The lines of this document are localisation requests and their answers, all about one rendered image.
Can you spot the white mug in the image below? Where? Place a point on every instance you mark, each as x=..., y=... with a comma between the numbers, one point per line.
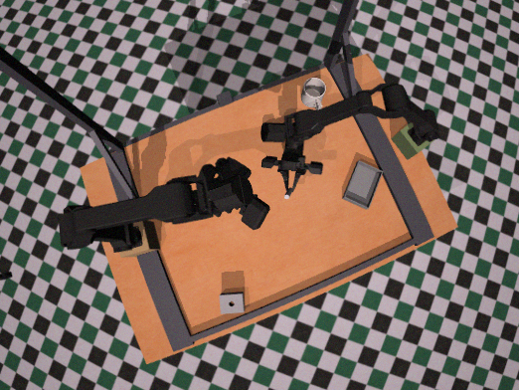
x=315, y=88

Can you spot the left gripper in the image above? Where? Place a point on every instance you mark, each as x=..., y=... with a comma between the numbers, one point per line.
x=271, y=161

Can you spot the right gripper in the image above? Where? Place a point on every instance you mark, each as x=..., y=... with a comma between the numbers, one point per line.
x=254, y=214

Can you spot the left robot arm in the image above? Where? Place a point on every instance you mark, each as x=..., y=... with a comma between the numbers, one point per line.
x=310, y=122

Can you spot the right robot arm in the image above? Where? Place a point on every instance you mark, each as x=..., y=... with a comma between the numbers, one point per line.
x=171, y=202

